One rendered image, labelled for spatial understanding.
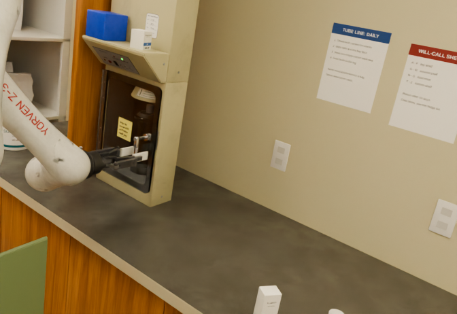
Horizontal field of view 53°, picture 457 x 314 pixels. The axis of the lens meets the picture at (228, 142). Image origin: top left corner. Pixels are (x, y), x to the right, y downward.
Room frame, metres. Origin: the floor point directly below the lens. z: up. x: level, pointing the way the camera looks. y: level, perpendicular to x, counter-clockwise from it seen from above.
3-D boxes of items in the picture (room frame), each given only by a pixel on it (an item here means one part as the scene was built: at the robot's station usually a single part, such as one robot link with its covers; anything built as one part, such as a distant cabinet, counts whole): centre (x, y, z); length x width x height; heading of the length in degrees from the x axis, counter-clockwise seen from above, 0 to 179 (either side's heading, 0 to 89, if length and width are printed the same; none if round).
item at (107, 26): (1.63, 0.49, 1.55); 0.10 x 0.10 x 0.09; 56
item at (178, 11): (1.73, 0.30, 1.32); 0.32 x 0.25 x 0.77; 56
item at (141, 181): (1.62, 0.38, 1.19); 0.30 x 0.01 x 0.40; 55
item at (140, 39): (1.53, 0.34, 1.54); 0.05 x 0.05 x 0.06; 72
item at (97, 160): (1.39, 0.41, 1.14); 0.09 x 0.08 x 0.07; 146
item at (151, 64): (1.58, 0.41, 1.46); 0.32 x 0.11 x 0.10; 56
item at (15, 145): (1.89, 0.94, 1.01); 0.13 x 0.13 x 0.15
